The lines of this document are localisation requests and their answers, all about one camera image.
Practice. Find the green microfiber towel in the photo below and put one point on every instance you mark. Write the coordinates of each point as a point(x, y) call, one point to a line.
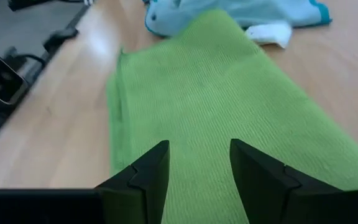
point(204, 93)

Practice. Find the black table-level camera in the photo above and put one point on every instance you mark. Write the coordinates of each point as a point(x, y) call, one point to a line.
point(2, 84)

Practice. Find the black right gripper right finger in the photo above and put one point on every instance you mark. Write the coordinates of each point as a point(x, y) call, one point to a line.
point(291, 207)

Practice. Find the light blue microfiber towel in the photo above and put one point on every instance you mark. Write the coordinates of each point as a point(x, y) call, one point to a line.
point(228, 11)

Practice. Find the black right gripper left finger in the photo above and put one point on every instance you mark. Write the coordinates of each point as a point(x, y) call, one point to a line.
point(129, 207)

